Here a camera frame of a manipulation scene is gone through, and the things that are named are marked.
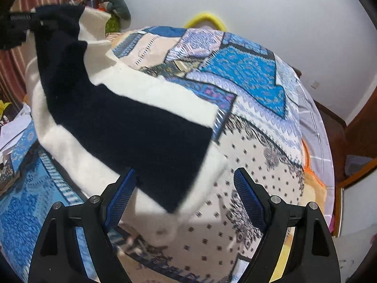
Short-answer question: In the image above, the cream navy striped sweater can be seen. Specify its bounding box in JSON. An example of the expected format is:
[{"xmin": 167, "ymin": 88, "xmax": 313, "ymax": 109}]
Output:
[{"xmin": 25, "ymin": 4, "xmax": 226, "ymax": 247}]

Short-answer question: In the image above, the pink striped curtain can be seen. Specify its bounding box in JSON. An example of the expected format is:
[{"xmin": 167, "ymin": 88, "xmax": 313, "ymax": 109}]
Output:
[{"xmin": 0, "ymin": 0, "xmax": 78, "ymax": 104}]

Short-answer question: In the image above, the orange plush toast blanket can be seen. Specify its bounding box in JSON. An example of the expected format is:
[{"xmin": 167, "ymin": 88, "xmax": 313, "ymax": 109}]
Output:
[{"xmin": 299, "ymin": 140, "xmax": 327, "ymax": 214}]

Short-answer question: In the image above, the green fabric storage box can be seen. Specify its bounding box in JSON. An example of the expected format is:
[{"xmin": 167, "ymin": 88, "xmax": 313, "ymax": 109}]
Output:
[{"xmin": 105, "ymin": 13, "xmax": 121, "ymax": 34}]

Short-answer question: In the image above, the grey plush toy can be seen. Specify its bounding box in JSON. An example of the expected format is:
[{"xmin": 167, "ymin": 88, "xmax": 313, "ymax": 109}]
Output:
[{"xmin": 102, "ymin": 0, "xmax": 131, "ymax": 21}]

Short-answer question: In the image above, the grey checked bed sheet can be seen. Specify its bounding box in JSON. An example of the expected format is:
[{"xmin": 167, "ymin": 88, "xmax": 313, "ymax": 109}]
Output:
[{"xmin": 296, "ymin": 79, "xmax": 335, "ymax": 218}]

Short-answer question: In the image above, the blue patchwork bedspread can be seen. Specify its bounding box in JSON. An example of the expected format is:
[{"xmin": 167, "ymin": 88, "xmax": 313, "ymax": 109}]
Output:
[{"xmin": 1, "ymin": 27, "xmax": 304, "ymax": 282}]

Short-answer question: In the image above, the yellow foam tube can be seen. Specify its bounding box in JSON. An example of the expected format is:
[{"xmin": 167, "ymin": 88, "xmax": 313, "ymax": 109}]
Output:
[{"xmin": 183, "ymin": 12, "xmax": 227, "ymax": 32}]

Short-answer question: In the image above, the wall power socket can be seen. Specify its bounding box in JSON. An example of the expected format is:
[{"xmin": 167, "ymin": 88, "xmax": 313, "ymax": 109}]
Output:
[{"xmin": 311, "ymin": 80, "xmax": 320, "ymax": 89}]

